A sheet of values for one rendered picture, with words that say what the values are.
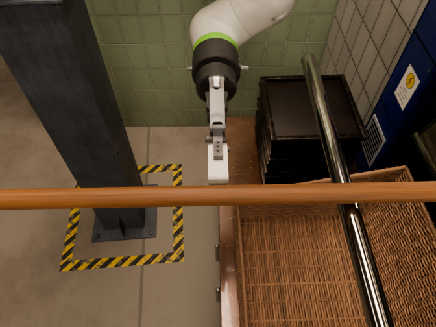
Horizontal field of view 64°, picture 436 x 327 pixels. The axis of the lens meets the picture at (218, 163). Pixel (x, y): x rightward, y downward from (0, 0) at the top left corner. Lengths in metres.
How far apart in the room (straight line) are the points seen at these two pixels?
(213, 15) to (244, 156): 0.70
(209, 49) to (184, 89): 1.34
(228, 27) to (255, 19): 0.05
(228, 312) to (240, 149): 0.60
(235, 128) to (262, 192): 0.93
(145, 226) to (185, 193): 1.35
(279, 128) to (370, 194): 0.57
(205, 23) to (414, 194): 0.48
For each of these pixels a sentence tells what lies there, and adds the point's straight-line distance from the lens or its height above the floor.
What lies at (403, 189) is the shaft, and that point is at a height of 1.21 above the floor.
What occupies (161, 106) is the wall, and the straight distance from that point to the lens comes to 2.10.
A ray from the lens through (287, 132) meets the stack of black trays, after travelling 1.05.
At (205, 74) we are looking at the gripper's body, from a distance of 0.63.
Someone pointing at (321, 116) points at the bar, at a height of 1.17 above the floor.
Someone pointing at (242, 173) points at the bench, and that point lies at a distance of 1.27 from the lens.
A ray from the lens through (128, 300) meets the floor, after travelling 1.72.
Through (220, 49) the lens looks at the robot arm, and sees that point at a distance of 0.66.
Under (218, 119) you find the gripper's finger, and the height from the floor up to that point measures 1.23.
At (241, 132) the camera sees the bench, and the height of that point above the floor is 0.58.
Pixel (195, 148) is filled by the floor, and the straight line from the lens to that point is 2.09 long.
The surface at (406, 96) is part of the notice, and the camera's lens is 1.10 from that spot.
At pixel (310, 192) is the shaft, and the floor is 1.21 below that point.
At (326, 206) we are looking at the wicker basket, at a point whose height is 0.65.
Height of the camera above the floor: 1.62
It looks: 53 degrees down
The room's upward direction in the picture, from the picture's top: straight up
